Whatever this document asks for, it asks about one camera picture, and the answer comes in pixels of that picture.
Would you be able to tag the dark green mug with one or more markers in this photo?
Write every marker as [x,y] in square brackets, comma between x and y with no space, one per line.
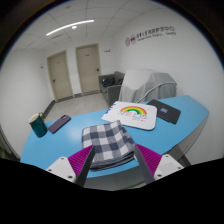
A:
[38,126]

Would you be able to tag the grey sofa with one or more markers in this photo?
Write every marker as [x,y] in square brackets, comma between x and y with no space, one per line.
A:
[111,88]

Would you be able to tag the blue white checked towel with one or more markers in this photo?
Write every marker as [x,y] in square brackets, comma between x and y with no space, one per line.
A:
[108,143]

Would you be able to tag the wall sign lettering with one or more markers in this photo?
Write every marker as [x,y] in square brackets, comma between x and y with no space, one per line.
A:
[150,36]

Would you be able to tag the purple smartphone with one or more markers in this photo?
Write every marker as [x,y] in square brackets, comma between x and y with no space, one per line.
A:
[59,124]

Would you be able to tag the cloth-covered equipment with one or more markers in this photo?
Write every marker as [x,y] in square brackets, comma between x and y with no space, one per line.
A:
[146,85]

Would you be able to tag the beige door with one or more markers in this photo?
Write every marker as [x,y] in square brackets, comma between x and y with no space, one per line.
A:
[60,76]
[88,68]

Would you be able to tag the white rainbow print pad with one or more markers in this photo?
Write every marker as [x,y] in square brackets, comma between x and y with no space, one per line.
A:
[133,116]

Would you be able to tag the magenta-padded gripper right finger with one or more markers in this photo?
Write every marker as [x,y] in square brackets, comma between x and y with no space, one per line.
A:
[151,161]

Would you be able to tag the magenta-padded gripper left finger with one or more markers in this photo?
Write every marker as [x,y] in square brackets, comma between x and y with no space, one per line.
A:
[78,163]

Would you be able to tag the long curved ceiling light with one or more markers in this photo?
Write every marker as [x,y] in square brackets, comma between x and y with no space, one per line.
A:
[68,27]

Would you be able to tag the black laptop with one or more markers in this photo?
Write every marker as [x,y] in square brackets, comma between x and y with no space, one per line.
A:
[165,111]

